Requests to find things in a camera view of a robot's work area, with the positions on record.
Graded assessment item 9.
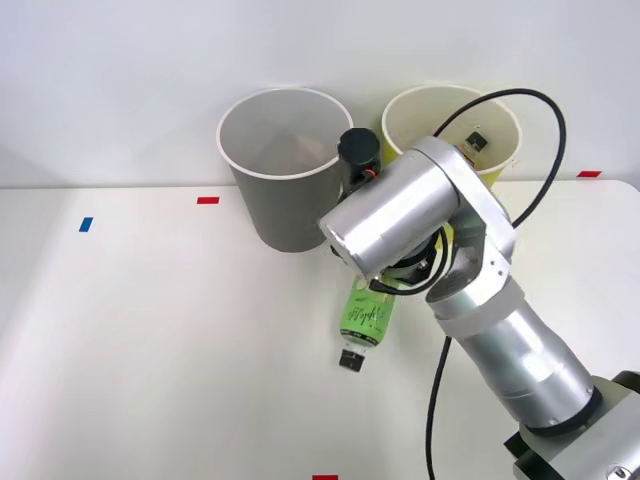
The grey plastic waste bin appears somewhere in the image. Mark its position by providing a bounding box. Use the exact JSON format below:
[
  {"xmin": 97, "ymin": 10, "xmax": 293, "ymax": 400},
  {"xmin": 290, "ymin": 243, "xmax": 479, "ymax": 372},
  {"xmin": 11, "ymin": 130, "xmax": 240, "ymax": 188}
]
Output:
[{"xmin": 215, "ymin": 87, "xmax": 355, "ymax": 255}]

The yellow-green plastic waste bin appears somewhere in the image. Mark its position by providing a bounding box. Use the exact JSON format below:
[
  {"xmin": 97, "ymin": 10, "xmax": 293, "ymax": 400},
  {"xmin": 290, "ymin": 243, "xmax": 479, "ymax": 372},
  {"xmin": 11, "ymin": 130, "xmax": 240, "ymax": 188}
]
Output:
[{"xmin": 380, "ymin": 84, "xmax": 524, "ymax": 251}]

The green label plastic bottle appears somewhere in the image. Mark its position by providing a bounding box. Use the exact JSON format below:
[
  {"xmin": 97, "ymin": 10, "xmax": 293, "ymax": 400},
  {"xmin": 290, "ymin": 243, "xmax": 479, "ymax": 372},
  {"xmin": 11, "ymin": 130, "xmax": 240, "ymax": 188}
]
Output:
[{"xmin": 335, "ymin": 277, "xmax": 401, "ymax": 372}]

